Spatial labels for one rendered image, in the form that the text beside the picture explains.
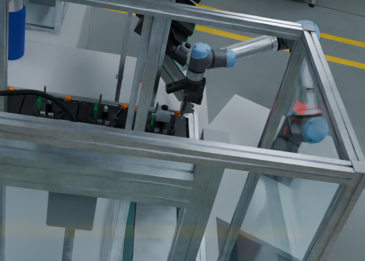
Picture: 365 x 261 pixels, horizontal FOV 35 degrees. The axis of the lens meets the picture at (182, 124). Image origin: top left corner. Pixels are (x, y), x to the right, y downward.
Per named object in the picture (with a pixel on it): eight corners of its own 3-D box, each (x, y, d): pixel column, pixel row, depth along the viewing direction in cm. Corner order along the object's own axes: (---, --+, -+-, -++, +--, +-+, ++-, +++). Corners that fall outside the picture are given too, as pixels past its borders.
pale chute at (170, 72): (183, 87, 292) (190, 83, 290) (179, 102, 281) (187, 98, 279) (151, 43, 280) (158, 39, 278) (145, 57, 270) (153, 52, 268)
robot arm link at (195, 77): (187, 72, 243) (187, 61, 249) (186, 81, 245) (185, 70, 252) (205, 75, 243) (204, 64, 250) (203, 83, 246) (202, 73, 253)
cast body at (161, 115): (169, 116, 264) (171, 104, 260) (169, 122, 261) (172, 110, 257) (150, 114, 263) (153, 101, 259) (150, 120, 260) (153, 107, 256)
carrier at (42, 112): (79, 103, 271) (81, 82, 264) (71, 137, 252) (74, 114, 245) (26, 96, 268) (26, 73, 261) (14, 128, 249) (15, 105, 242)
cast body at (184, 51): (186, 56, 276) (194, 46, 272) (184, 61, 272) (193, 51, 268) (171, 46, 274) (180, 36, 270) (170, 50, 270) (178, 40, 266)
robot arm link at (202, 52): (215, 51, 238) (195, 51, 235) (209, 74, 245) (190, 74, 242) (209, 41, 244) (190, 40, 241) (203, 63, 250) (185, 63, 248)
